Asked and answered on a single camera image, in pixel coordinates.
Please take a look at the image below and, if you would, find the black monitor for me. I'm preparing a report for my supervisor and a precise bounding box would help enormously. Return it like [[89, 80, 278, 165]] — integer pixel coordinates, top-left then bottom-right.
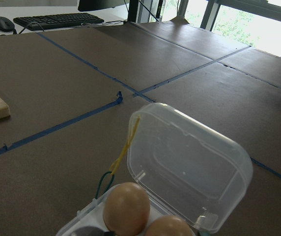
[[78, 0, 139, 22]]

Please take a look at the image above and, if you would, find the yellow green string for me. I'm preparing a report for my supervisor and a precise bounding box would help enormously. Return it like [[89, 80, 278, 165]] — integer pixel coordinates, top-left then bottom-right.
[[95, 115, 141, 200]]

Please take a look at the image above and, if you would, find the clear plastic egg box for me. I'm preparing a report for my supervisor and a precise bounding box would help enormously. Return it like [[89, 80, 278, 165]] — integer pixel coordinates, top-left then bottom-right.
[[55, 102, 254, 236]]

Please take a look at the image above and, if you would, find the black keyboard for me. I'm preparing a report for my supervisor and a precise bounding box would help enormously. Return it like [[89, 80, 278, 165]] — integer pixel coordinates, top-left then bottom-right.
[[13, 13, 104, 31]]

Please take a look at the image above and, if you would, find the black computer mouse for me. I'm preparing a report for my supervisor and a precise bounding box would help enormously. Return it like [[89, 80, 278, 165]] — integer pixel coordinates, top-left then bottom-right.
[[0, 16, 15, 32]]

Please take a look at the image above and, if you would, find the brown egg in box back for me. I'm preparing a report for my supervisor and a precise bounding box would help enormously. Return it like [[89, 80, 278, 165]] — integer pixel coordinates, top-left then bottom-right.
[[103, 182, 150, 236]]

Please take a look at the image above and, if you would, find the brown egg in box front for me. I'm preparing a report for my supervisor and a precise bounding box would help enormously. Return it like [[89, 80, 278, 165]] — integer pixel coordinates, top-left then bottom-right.
[[144, 215, 194, 236]]

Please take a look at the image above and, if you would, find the brown egg in box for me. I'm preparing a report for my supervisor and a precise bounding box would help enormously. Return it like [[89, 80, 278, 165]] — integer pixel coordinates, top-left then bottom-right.
[[144, 215, 194, 236], [103, 182, 150, 236]]

